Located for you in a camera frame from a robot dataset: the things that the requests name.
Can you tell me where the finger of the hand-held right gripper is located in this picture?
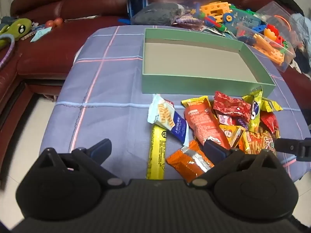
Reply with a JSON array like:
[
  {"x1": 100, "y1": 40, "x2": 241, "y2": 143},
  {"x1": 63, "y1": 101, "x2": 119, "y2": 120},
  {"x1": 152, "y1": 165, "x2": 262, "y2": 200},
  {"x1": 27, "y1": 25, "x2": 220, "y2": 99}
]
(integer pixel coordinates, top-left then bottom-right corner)
[{"x1": 274, "y1": 138, "x2": 311, "y2": 162}]

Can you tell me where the plain red snack packet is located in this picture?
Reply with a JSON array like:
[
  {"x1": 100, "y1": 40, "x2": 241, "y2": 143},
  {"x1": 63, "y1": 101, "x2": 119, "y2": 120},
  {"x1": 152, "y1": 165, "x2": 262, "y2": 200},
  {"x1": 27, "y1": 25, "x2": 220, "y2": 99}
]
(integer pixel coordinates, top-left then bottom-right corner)
[{"x1": 260, "y1": 112, "x2": 280, "y2": 134}]

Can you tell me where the light blue jacket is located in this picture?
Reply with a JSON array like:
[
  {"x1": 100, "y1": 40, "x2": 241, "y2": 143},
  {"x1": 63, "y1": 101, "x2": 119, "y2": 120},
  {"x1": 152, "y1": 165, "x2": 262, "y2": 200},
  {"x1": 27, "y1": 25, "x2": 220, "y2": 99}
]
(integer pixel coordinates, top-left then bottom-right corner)
[{"x1": 288, "y1": 13, "x2": 311, "y2": 54}]

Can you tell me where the tall yellow-green snack packet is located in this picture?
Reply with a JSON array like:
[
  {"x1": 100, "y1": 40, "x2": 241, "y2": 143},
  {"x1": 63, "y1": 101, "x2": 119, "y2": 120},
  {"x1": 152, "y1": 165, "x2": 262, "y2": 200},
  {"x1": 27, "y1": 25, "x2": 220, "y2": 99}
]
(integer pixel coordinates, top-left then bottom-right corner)
[{"x1": 242, "y1": 87, "x2": 264, "y2": 133}]

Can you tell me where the blue toy robot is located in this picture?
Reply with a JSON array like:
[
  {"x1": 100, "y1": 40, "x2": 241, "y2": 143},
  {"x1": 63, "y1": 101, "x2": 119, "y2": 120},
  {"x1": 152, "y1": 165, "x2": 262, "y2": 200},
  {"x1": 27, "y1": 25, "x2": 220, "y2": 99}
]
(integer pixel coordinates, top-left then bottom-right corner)
[{"x1": 117, "y1": 0, "x2": 156, "y2": 25}]

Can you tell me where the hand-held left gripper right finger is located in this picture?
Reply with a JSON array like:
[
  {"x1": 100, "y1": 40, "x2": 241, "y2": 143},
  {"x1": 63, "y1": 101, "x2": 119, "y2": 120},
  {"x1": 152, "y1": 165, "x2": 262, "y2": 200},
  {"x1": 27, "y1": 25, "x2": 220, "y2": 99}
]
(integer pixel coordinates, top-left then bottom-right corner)
[{"x1": 188, "y1": 139, "x2": 281, "y2": 189}]

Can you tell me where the checked blue tablecloth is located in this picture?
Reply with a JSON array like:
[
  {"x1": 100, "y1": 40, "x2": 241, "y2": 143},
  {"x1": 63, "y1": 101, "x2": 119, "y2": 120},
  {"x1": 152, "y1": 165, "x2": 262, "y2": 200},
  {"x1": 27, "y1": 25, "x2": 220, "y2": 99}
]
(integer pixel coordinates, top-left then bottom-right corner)
[{"x1": 39, "y1": 25, "x2": 311, "y2": 182}]

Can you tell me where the orange packet with silver seam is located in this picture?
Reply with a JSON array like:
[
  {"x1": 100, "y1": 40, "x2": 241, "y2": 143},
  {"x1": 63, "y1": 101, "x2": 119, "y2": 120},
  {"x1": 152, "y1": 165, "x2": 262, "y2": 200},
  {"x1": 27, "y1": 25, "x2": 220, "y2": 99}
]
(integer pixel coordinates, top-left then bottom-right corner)
[{"x1": 166, "y1": 139, "x2": 215, "y2": 182}]

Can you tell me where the light blue card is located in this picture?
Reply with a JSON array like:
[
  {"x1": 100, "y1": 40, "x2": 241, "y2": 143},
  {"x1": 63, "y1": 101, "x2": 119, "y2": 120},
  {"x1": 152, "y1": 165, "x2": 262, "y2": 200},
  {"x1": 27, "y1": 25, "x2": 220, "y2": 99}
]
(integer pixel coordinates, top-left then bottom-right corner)
[{"x1": 30, "y1": 27, "x2": 52, "y2": 43}]

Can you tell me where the purple knit item in bag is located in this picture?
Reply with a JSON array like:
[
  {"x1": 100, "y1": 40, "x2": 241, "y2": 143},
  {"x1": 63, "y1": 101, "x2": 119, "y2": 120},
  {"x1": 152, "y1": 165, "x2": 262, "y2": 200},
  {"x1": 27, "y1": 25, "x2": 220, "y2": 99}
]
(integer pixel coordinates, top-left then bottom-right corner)
[{"x1": 174, "y1": 13, "x2": 204, "y2": 31}]

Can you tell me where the orange stick snack packet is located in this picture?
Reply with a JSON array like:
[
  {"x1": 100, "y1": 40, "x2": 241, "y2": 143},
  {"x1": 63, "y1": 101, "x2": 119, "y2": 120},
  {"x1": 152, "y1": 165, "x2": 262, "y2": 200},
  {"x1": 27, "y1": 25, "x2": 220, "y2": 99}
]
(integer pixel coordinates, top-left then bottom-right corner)
[{"x1": 239, "y1": 127, "x2": 281, "y2": 156}]

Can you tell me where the yellow-brown cartoon face packet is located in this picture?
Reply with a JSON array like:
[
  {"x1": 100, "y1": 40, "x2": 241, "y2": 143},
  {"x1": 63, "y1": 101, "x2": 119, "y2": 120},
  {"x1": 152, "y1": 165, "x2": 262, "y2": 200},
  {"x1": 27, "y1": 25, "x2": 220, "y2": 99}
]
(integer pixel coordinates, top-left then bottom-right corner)
[{"x1": 219, "y1": 124, "x2": 246, "y2": 148}]

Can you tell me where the orange toy vehicle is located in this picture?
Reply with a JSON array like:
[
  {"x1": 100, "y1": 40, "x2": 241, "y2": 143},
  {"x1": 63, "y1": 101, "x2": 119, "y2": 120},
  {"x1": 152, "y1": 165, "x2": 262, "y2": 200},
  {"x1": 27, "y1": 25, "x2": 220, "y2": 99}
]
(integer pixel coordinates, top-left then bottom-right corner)
[{"x1": 192, "y1": 1, "x2": 235, "y2": 33}]

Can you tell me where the dark cloth in plastic bag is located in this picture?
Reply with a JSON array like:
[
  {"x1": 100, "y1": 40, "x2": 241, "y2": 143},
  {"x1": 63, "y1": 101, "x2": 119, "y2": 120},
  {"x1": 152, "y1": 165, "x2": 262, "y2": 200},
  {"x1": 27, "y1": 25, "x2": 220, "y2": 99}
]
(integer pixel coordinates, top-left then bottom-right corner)
[{"x1": 130, "y1": 2, "x2": 185, "y2": 26}]

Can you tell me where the red and orange toy gear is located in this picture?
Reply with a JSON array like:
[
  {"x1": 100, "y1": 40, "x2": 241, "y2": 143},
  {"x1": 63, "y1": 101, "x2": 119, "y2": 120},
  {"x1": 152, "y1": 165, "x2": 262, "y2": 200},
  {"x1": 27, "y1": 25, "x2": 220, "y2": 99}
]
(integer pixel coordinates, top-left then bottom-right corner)
[{"x1": 264, "y1": 24, "x2": 282, "y2": 42}]

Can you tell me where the small yellow-green snack packet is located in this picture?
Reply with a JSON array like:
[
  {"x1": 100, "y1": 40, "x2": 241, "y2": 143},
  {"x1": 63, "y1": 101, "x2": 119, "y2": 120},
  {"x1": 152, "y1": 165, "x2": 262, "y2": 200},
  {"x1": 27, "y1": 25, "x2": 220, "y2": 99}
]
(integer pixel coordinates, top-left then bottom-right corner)
[{"x1": 261, "y1": 97, "x2": 284, "y2": 112}]

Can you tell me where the green plush toy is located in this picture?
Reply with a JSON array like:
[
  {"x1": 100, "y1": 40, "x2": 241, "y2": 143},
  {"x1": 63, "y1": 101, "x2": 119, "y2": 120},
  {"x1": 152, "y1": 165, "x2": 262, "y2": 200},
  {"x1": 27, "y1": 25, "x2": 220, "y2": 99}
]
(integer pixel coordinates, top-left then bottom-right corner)
[{"x1": 0, "y1": 17, "x2": 33, "y2": 50}]

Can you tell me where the clear plastic lid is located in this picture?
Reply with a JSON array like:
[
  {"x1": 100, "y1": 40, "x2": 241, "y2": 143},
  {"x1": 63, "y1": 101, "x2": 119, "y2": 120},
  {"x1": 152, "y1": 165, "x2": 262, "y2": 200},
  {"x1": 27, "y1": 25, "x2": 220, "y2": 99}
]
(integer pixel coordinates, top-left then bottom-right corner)
[{"x1": 255, "y1": 1, "x2": 298, "y2": 49}]

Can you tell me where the orange-red sausage packet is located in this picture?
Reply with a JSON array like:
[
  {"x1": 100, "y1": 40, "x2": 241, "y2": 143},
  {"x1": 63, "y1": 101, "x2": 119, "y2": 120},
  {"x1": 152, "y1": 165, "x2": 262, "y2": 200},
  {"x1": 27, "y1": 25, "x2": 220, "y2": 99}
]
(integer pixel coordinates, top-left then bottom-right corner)
[{"x1": 181, "y1": 96, "x2": 231, "y2": 150}]

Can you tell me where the purple hoop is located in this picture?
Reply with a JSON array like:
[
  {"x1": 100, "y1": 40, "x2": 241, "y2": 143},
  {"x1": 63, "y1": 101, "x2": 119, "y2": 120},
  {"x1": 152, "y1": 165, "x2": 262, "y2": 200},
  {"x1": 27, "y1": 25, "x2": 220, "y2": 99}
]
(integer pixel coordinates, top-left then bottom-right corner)
[{"x1": 0, "y1": 33, "x2": 16, "y2": 70}]

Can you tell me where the paper sheet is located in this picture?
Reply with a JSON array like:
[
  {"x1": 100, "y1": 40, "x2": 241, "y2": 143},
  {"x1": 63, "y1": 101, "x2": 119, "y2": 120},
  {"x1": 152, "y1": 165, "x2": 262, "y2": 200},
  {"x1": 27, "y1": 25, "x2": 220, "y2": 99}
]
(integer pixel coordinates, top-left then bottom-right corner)
[{"x1": 64, "y1": 15, "x2": 101, "y2": 22}]

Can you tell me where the small pink cartoon packet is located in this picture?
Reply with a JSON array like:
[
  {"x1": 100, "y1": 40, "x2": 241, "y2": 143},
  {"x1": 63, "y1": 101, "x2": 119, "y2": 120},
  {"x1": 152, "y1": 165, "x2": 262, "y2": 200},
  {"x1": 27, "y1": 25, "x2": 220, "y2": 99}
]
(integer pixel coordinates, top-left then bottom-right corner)
[{"x1": 216, "y1": 114, "x2": 237, "y2": 126}]

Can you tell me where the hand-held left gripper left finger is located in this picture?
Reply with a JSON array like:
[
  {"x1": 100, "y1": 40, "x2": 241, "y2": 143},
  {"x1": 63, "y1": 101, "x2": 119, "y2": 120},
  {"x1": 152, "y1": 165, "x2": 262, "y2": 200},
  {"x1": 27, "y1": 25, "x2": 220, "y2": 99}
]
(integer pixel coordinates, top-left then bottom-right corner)
[{"x1": 38, "y1": 138, "x2": 127, "y2": 189}]

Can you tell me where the dark red leather sofa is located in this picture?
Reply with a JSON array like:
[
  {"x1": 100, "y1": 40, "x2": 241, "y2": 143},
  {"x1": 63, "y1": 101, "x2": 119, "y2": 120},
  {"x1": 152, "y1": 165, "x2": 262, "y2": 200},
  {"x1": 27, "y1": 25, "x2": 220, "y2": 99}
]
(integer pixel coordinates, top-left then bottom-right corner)
[{"x1": 0, "y1": 0, "x2": 311, "y2": 136}]

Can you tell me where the red patterned snack packet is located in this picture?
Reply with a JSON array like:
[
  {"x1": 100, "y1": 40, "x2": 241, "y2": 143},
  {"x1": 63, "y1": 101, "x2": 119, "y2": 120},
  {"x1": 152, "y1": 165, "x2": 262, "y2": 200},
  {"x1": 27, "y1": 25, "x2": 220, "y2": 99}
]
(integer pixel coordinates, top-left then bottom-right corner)
[{"x1": 213, "y1": 91, "x2": 252, "y2": 123}]

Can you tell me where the long yellow bar packet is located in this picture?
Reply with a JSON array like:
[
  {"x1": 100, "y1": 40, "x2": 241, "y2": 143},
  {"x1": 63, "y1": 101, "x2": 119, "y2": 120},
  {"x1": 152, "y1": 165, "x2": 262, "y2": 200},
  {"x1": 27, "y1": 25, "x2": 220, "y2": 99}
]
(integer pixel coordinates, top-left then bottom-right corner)
[{"x1": 146, "y1": 124, "x2": 167, "y2": 180}]

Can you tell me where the clear bin of toy parts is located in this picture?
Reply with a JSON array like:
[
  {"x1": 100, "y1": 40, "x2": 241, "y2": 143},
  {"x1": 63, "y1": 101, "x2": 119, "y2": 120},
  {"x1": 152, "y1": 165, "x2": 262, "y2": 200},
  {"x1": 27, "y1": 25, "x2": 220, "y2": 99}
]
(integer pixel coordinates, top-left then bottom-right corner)
[{"x1": 236, "y1": 21, "x2": 296, "y2": 73}]

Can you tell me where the white and blue wafer packet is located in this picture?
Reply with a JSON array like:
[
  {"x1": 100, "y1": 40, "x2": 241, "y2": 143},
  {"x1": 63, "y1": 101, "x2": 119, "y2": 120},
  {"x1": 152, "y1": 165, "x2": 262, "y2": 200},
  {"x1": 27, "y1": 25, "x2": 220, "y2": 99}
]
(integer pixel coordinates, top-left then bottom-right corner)
[{"x1": 147, "y1": 94, "x2": 190, "y2": 147}]

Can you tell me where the teal printed board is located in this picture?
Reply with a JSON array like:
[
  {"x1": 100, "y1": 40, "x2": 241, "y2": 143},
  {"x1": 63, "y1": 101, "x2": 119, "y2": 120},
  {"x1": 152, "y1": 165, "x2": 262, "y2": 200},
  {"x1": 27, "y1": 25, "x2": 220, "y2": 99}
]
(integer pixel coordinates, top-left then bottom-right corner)
[{"x1": 227, "y1": 7, "x2": 263, "y2": 36}]

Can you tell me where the green cardboard box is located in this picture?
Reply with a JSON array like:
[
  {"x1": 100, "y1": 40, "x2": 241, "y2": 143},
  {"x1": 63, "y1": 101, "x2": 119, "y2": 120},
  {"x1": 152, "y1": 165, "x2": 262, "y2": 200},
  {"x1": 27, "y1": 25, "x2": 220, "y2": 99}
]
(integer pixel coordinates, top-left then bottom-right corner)
[{"x1": 141, "y1": 28, "x2": 276, "y2": 97}]

